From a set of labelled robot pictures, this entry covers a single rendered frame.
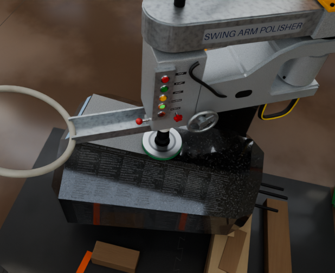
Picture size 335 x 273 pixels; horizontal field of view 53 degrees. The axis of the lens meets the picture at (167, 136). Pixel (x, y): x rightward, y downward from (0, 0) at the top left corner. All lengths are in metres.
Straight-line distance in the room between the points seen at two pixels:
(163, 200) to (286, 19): 1.10
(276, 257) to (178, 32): 1.83
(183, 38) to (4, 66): 2.76
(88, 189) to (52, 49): 2.19
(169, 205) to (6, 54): 2.57
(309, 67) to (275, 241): 1.37
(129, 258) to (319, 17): 1.77
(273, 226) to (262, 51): 1.50
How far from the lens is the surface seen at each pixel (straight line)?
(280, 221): 2.69
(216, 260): 2.32
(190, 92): 1.41
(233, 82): 1.48
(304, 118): 3.53
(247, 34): 1.31
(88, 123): 1.65
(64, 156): 1.49
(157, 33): 1.20
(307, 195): 3.01
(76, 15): 4.28
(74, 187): 1.98
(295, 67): 1.69
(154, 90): 1.31
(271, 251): 2.58
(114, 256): 2.38
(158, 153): 1.78
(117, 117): 1.66
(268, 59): 1.50
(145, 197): 1.90
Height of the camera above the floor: 2.41
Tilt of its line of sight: 53 degrees down
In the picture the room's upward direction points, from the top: 8 degrees clockwise
